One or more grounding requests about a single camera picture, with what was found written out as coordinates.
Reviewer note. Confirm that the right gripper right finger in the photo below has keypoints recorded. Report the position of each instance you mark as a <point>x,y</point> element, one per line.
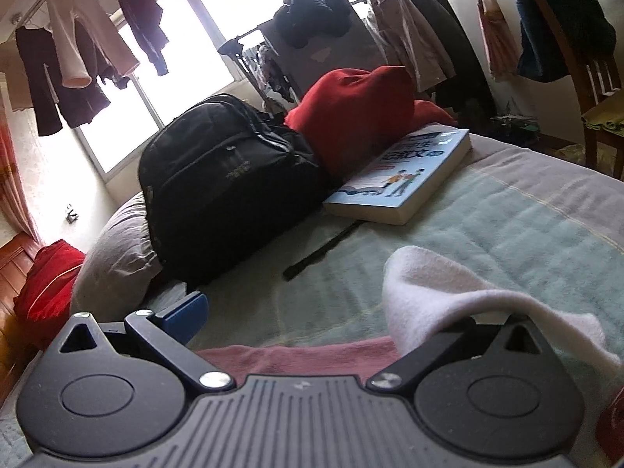
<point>489,391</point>

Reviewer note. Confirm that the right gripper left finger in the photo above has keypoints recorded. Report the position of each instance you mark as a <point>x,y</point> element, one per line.
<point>120,389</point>

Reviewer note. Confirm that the pink and white sweater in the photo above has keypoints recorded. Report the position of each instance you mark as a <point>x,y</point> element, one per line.
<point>439,297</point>

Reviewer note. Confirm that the clothes rack with garments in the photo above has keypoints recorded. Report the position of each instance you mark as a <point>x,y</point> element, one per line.
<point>307,39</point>

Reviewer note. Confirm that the wooden chair with clothes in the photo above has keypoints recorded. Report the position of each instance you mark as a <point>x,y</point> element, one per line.
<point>573,38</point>

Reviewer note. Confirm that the wooden headboard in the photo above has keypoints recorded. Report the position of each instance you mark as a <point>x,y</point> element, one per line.
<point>16,352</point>

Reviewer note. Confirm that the red quilt left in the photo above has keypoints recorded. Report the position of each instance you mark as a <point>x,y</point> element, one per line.
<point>43,305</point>

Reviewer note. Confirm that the red quilt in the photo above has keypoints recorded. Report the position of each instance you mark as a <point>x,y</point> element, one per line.
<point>350,115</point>
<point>43,305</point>

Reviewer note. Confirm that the grey green pillow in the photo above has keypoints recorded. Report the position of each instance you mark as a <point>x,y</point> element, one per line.
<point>117,270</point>

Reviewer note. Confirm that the green plaid bed blanket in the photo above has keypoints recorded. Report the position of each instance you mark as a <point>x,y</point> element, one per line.
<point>519,219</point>

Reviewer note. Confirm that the red plaid curtain left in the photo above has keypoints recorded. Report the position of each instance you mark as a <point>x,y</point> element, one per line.
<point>14,205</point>

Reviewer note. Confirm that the red plaid curtain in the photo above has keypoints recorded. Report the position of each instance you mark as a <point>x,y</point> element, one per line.
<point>501,52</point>
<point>14,205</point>

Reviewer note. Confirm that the blue white book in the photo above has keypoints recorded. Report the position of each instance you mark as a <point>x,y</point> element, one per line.
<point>395,185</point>

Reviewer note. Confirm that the black backpack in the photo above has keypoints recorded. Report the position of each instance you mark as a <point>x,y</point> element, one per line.
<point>223,180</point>

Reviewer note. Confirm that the red quilt right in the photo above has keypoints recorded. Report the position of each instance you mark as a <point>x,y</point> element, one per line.
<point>350,115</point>

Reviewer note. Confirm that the hanging laundry at window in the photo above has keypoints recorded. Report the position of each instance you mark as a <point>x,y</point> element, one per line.
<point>56,70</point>

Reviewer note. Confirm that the red plaid curtain right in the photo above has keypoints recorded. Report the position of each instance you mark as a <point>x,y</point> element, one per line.
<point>501,52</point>

